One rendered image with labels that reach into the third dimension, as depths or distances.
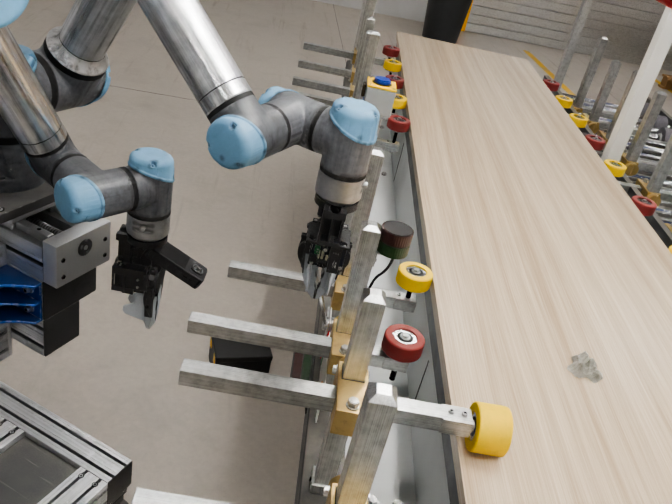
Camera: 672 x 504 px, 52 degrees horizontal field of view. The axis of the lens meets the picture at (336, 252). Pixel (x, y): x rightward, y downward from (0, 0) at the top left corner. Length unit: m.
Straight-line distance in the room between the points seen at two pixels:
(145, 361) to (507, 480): 1.66
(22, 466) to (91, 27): 1.13
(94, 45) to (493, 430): 0.94
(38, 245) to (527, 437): 0.91
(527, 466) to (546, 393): 0.20
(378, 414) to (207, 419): 1.59
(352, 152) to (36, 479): 1.25
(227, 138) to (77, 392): 1.61
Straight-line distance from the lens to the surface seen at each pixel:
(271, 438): 2.32
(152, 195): 1.18
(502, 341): 1.43
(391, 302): 1.57
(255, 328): 1.34
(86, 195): 1.13
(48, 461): 1.96
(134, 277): 1.28
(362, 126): 1.01
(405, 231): 1.24
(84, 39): 1.32
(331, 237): 1.10
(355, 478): 0.88
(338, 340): 1.33
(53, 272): 1.32
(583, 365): 1.43
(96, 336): 2.65
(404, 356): 1.31
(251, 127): 0.95
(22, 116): 1.17
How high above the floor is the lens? 1.68
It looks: 30 degrees down
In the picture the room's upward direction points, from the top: 13 degrees clockwise
